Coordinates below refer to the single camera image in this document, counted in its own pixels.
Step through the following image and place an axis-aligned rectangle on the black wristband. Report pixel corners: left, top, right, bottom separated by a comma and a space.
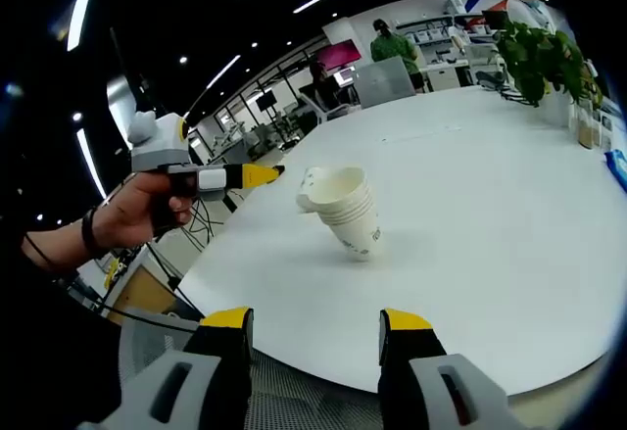
79, 206, 100, 259

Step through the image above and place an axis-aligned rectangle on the black screen on stand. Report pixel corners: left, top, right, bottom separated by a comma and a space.
255, 94, 279, 128

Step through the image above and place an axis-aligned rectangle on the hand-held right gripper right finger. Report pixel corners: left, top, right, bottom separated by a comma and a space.
377, 308, 528, 430

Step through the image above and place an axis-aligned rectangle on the person's left hand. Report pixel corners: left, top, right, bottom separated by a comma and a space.
95, 171, 195, 256

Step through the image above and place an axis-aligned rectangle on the pile of white paper cups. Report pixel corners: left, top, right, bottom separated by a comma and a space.
295, 165, 383, 263

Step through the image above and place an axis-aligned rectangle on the blue packet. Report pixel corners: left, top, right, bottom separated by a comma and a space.
603, 149, 627, 185

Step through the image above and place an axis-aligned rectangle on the wooden cabinet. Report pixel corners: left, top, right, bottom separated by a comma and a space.
104, 262, 181, 324

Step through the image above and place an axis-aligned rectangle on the pink screen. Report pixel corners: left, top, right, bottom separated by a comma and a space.
317, 39, 360, 72

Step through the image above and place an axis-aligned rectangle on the white table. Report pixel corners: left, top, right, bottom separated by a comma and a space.
178, 84, 627, 397

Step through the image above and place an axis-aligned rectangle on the glass jar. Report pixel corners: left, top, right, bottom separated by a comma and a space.
569, 99, 604, 151

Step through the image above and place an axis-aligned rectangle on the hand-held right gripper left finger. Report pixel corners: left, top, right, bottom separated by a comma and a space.
77, 306, 255, 430

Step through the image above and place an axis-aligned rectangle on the person's black clothing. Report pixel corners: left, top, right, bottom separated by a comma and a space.
0, 253, 123, 430

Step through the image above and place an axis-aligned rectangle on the white office chair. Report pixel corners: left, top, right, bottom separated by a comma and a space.
297, 91, 345, 123

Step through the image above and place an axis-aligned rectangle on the grey rectangular panel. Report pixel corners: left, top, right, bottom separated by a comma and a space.
356, 55, 417, 109

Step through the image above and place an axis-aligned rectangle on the white plant pot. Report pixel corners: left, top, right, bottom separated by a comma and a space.
537, 84, 575, 131

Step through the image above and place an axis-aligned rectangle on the green potted plant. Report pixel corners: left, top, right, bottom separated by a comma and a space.
494, 21, 603, 109

